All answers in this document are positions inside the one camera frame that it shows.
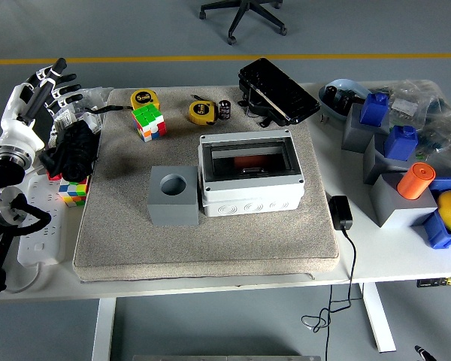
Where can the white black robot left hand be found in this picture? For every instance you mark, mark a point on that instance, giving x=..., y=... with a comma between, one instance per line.
x=17, y=131

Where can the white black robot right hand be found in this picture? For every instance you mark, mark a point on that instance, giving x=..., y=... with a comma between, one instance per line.
x=422, y=353

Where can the orange cylinder battery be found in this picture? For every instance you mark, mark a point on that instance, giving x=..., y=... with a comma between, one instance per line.
x=248, y=161
x=413, y=184

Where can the transparent hinged box lid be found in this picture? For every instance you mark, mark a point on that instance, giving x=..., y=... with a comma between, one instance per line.
x=252, y=150

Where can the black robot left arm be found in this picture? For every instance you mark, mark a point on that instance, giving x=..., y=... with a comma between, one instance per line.
x=0, y=176

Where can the white plastic junction box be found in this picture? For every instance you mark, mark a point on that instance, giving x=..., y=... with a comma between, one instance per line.
x=248, y=208

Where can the breaker in purple pack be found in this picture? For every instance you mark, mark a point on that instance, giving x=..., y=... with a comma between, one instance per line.
x=64, y=120

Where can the white table leg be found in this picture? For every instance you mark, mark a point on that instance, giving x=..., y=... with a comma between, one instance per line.
x=377, y=319
x=104, y=331

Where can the small red object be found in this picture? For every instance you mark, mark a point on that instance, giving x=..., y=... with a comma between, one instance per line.
x=53, y=176

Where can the black folded cloth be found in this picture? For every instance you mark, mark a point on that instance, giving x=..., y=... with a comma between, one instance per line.
x=75, y=150

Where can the black table control panel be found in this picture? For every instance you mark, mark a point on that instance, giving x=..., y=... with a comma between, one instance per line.
x=441, y=282

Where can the colourful puzzle cube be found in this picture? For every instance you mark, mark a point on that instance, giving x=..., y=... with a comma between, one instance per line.
x=73, y=193
x=148, y=122

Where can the clear plastic bag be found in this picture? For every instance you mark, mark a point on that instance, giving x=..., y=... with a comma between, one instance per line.
x=94, y=96

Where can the white power strip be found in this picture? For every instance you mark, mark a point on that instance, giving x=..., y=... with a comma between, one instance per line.
x=41, y=225

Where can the blue plastic bin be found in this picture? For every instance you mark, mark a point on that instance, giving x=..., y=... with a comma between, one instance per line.
x=437, y=231

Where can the grey holder block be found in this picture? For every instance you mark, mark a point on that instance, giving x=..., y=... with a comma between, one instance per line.
x=355, y=137
x=394, y=210
x=372, y=165

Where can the black power adapter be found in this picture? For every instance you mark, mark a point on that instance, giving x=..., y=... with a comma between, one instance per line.
x=340, y=212

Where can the grey block with round hole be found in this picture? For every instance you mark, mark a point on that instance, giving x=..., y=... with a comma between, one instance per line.
x=173, y=210

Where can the small yellow tape measure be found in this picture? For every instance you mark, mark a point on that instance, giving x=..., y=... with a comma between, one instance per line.
x=201, y=113

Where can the black cylinder capacitor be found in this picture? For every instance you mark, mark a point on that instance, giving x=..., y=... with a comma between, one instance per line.
x=224, y=111

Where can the grey-brown mat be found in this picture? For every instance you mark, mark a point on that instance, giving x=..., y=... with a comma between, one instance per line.
x=229, y=244

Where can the clear bag of parts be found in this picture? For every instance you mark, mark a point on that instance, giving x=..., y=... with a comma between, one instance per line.
x=417, y=94
x=447, y=128

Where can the small metal plug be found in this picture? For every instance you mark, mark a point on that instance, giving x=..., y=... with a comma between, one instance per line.
x=324, y=119

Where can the black office chair base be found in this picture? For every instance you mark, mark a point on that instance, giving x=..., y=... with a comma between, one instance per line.
x=244, y=11

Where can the small black component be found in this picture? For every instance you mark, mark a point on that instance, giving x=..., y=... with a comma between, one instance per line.
x=344, y=101
x=330, y=94

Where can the black hard case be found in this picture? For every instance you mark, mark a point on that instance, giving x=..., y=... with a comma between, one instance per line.
x=278, y=90

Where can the light blue bowl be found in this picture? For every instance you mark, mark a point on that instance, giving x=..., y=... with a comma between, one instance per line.
x=355, y=87

